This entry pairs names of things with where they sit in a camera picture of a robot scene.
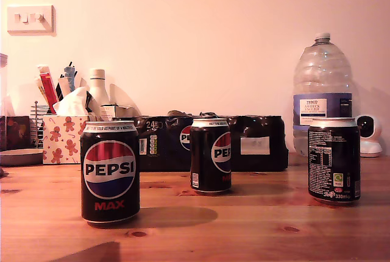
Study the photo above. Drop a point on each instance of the black Pepsi Max can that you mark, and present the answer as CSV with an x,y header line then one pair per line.
x,y
210,155
109,170
333,158

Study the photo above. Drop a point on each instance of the shrink-wrapped Pepsi can pack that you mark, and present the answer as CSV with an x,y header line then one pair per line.
x,y
164,158

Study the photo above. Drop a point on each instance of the torn cardboard box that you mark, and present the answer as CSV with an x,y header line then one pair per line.
x,y
125,111

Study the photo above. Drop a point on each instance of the small white box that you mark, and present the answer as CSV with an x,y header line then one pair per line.
x,y
107,112

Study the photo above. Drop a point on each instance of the white matte bottle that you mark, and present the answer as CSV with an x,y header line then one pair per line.
x,y
97,91

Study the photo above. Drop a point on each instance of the white paper tissue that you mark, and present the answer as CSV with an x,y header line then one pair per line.
x,y
73,103

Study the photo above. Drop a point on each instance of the blue packet with straws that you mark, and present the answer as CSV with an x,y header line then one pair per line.
x,y
70,76

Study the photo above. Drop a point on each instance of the large clear water bottle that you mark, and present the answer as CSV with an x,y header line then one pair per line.
x,y
323,76

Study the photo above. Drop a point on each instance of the white striped sachet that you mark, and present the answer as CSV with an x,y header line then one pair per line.
x,y
64,86

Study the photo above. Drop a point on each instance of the gingerbread print tissue box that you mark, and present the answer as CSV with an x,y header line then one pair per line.
x,y
61,140

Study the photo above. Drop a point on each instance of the red sachet packet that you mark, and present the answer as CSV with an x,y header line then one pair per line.
x,y
47,88

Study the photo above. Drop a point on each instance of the cream sachet packet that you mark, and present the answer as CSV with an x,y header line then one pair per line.
x,y
41,91

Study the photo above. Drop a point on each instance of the dark red patterned box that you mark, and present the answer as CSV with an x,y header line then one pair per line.
x,y
18,132

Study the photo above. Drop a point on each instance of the grey round plate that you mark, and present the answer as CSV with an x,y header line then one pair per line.
x,y
18,157

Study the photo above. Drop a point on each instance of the small white round camera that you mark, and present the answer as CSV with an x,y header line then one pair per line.
x,y
370,146

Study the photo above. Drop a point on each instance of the white wall light switch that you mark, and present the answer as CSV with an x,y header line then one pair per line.
x,y
30,27

